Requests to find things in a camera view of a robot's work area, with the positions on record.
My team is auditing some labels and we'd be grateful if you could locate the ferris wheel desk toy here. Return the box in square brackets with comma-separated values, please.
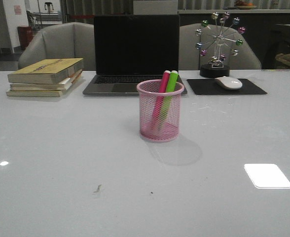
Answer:
[195, 11, 243, 78]

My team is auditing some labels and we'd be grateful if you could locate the red bin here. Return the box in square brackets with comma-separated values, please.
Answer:
[17, 26, 33, 50]

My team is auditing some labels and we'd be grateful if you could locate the fruit bowl on counter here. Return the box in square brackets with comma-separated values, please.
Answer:
[234, 0, 256, 10]

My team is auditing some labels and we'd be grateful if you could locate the right grey armchair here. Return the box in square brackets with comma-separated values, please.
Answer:
[179, 23, 261, 70]

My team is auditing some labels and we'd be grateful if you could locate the top yellow book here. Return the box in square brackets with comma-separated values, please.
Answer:
[7, 58, 84, 84]

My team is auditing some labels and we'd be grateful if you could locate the bottom yellow book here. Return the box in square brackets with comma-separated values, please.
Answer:
[6, 80, 77, 97]

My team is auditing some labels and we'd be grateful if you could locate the grey laptop computer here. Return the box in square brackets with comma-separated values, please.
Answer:
[83, 14, 180, 96]

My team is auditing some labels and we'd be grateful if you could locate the grey armchair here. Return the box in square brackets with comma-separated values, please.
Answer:
[179, 23, 261, 70]
[18, 22, 96, 71]

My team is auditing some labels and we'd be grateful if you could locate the pink highlighter pen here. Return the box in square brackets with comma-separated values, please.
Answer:
[150, 70, 171, 129]

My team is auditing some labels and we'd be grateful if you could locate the green highlighter pen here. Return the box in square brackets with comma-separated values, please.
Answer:
[158, 70, 179, 131]

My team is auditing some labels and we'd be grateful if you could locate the middle white book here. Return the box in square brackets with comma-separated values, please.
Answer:
[10, 70, 82, 90]

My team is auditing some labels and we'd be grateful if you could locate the black mouse pad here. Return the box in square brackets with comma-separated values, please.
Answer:
[187, 79, 267, 95]

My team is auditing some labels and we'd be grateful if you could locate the left grey armchair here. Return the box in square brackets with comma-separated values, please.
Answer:
[18, 22, 96, 71]

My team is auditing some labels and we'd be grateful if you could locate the white computer mouse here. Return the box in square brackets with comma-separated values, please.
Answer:
[215, 76, 243, 90]

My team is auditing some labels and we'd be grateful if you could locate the pink mesh pen holder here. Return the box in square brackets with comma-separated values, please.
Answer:
[137, 79, 184, 142]

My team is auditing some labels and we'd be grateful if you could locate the yellow book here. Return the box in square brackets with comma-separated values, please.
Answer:
[6, 80, 77, 97]
[7, 58, 84, 84]

